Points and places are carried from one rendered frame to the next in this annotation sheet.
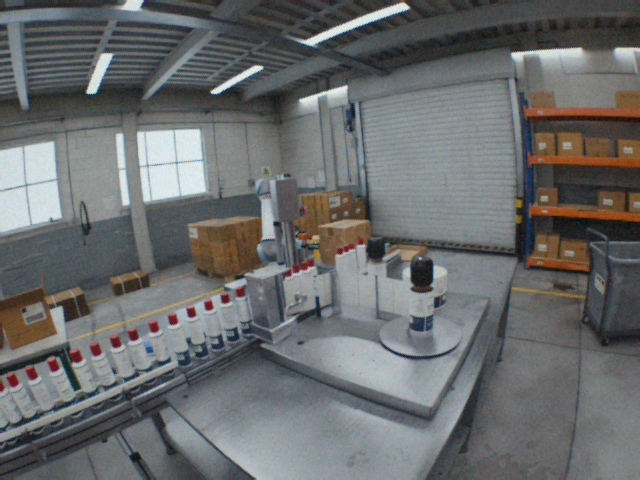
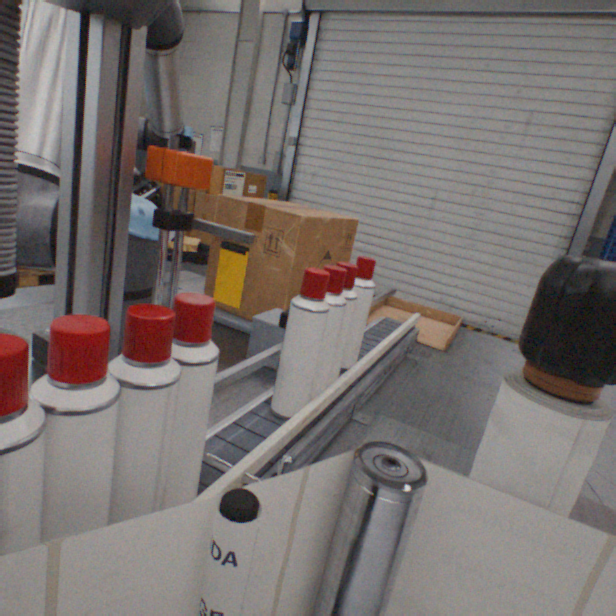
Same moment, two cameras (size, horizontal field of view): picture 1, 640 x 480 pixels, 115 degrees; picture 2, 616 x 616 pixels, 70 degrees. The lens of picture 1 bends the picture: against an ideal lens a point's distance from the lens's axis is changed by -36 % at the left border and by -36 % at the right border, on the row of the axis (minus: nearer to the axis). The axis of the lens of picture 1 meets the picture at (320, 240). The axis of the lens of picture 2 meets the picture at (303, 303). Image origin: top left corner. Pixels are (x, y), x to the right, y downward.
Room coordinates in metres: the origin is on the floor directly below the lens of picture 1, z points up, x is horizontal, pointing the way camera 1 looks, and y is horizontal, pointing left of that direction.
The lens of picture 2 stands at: (1.11, 0.07, 1.19)
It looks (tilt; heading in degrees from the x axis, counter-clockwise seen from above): 15 degrees down; 343
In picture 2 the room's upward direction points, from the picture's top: 12 degrees clockwise
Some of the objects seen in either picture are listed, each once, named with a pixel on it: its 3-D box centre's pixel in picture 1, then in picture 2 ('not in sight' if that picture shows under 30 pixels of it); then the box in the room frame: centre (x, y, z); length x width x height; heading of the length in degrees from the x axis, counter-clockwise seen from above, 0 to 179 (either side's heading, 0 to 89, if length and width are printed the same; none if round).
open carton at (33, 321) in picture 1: (24, 307); not in sight; (1.25, 1.86, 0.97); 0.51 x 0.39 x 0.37; 52
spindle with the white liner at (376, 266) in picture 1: (377, 268); (542, 425); (1.39, -0.25, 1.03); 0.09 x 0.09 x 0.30
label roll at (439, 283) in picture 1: (424, 286); not in sight; (1.29, -0.45, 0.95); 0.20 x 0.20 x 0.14
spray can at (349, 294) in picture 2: (352, 260); (333, 327); (1.73, -0.17, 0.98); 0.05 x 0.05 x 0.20
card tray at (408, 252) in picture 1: (404, 252); (411, 319); (2.28, -0.63, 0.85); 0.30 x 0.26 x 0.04; 140
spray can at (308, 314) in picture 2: (340, 266); (302, 344); (1.65, -0.10, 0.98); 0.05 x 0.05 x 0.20
